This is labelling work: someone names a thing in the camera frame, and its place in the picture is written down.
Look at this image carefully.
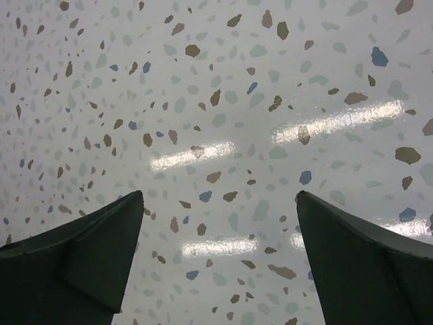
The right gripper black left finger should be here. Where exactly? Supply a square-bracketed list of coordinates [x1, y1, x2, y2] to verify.
[1, 190, 144, 325]

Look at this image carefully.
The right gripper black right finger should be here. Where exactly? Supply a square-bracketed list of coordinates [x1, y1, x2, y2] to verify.
[296, 191, 432, 324]

